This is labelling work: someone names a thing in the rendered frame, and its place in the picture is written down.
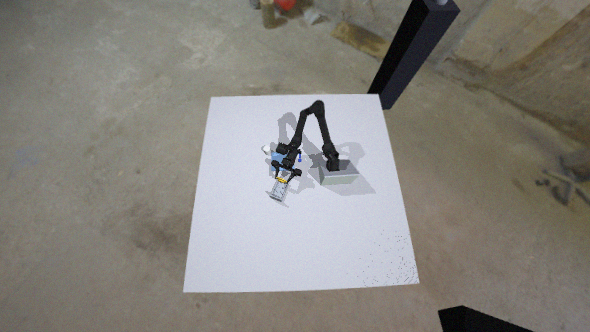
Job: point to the light blue flat mat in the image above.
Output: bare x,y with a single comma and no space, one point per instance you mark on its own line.
278,157

